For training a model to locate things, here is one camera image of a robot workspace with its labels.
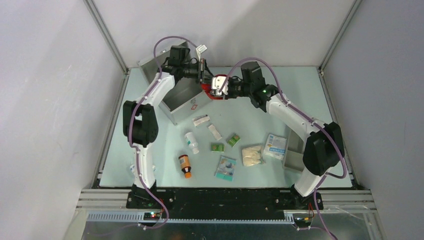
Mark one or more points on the red first aid pouch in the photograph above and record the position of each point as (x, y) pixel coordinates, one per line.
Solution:
(207, 89)

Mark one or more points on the green flat sachet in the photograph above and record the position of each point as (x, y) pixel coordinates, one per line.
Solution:
(217, 147)

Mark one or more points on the white wrapped bandage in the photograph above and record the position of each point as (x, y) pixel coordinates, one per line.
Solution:
(200, 120)

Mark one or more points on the white blue gauze packet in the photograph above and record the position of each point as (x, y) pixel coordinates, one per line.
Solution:
(275, 146)

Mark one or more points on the brown syrup bottle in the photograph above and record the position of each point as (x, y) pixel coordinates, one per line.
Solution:
(185, 165)

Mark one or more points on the small white bottle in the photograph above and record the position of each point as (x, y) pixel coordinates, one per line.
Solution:
(132, 169)

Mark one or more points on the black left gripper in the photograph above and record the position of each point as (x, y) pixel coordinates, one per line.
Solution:
(203, 73)

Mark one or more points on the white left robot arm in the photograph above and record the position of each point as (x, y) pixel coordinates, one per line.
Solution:
(175, 81)

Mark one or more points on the white medicine bottle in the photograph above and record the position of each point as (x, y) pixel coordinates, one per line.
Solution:
(192, 143)

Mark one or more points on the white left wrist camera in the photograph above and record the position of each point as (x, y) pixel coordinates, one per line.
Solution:
(199, 50)

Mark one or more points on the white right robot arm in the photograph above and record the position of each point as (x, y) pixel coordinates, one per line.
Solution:
(323, 147)

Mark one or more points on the green small box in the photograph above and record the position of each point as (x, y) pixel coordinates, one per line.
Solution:
(233, 140)

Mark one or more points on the beige gloves bag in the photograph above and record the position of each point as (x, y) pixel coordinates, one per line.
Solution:
(252, 155)

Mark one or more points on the grey divided tray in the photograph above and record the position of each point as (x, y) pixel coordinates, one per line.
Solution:
(296, 143)

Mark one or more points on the white bandage roll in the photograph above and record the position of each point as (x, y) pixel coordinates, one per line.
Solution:
(214, 132)

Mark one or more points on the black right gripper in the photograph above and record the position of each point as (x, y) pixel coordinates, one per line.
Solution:
(229, 95)

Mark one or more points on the teal mask packet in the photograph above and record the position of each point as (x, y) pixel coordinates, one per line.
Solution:
(226, 168)

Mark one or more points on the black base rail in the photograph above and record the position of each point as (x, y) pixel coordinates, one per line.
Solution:
(187, 203)

